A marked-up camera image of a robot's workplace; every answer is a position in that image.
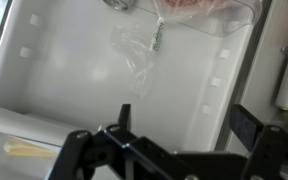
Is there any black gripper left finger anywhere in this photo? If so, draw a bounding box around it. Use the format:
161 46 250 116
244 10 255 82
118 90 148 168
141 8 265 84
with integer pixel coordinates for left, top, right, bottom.
47 103 188 180

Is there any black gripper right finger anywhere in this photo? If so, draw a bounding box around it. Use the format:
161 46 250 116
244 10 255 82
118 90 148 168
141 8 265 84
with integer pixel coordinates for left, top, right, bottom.
228 103 288 180

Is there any white fridge door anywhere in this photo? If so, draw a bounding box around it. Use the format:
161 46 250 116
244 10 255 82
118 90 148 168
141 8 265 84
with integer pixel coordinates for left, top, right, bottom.
0 0 275 180

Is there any wrapped yellow cheese wedge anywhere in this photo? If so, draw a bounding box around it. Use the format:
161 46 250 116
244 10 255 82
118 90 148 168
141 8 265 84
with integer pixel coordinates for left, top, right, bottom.
2 137 59 159

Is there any silver can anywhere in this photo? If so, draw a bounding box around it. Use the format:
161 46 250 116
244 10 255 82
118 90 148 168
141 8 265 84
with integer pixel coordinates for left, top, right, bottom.
102 0 138 12

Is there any clear plastic bag with meat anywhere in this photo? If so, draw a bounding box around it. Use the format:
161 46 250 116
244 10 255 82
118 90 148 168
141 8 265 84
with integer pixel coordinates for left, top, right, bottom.
109 0 262 98

